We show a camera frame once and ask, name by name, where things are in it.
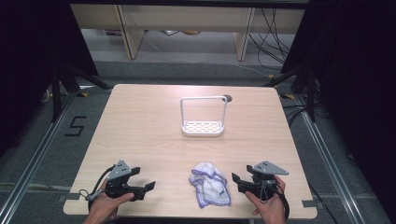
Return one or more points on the white cloth with purple edge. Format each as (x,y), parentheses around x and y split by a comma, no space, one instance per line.
(210,186)

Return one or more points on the beige wooden desk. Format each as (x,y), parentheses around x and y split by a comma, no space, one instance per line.
(186,17)

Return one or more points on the dark round table grommet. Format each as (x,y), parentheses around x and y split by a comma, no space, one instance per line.
(229,97)

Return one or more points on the dark curtain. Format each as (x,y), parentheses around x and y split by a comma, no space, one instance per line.
(28,62)
(358,77)

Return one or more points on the black metal stand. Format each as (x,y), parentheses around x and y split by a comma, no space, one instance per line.
(310,93)
(56,93)

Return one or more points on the person's right hand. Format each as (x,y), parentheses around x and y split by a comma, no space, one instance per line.
(271,207)

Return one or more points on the yellow black tape piece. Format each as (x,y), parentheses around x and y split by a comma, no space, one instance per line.
(288,96)
(82,94)

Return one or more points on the aluminium floor rail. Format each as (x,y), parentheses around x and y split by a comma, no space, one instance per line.
(330,161)
(34,161)

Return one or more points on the yellow round item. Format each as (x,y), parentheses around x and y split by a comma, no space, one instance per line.
(190,32)

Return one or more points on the white rack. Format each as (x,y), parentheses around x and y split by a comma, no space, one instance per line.
(202,128)

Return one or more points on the white flat item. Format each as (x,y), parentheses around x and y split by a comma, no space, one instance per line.
(171,32)

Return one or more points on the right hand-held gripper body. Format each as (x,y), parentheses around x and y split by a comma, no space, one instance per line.
(265,168)

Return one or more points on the person's left hand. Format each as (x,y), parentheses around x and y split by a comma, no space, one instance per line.
(104,209)

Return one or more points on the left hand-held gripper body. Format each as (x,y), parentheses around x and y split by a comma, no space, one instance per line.
(119,170)

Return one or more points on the purple item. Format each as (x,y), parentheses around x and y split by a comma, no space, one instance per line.
(113,32)

